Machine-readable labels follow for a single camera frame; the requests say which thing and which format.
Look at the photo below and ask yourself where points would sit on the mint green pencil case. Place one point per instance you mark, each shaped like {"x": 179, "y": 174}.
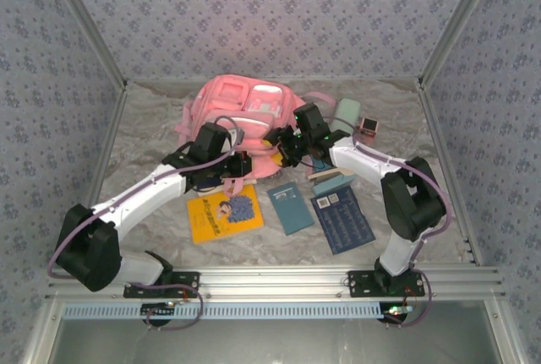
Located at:
{"x": 347, "y": 110}

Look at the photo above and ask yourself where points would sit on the pink backpack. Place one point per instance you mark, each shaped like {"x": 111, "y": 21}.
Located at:
{"x": 249, "y": 102}

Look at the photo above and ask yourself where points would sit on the small pink cube box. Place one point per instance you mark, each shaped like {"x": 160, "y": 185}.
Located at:
{"x": 369, "y": 127}

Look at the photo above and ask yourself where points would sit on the yellow cartoon cover book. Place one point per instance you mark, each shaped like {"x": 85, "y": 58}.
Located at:
{"x": 207, "y": 220}

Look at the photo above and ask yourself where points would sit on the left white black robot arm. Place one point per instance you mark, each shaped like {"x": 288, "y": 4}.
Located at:
{"x": 139, "y": 195}

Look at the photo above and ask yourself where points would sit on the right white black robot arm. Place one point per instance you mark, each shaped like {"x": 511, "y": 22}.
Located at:
{"x": 363, "y": 161}

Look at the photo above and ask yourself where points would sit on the teal paperback book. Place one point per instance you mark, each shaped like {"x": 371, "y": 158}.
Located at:
{"x": 291, "y": 212}

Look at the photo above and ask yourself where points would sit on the dark blue printed book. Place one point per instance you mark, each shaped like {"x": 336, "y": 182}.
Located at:
{"x": 344, "y": 224}

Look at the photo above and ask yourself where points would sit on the small control board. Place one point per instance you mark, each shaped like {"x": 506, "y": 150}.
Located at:
{"x": 158, "y": 310}
{"x": 397, "y": 311}

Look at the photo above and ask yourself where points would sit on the grey metal lower panel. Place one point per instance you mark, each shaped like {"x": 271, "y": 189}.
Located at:
{"x": 274, "y": 343}

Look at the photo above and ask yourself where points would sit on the aluminium side rail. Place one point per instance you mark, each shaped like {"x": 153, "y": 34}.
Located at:
{"x": 101, "y": 170}
{"x": 442, "y": 148}

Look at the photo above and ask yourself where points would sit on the long aluminium base rail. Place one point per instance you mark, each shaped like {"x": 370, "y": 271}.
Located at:
{"x": 274, "y": 284}

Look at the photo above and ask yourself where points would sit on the left black mount plate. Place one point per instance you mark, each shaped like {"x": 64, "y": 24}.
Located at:
{"x": 186, "y": 284}

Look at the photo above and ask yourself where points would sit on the black mount plate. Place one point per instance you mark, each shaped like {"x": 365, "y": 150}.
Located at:
{"x": 186, "y": 284}
{"x": 359, "y": 284}

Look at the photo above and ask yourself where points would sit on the right black mount plate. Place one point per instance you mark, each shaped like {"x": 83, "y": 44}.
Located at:
{"x": 359, "y": 284}

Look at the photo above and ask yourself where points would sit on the aluminium frame post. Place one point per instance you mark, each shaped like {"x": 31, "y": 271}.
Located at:
{"x": 89, "y": 22}
{"x": 456, "y": 22}

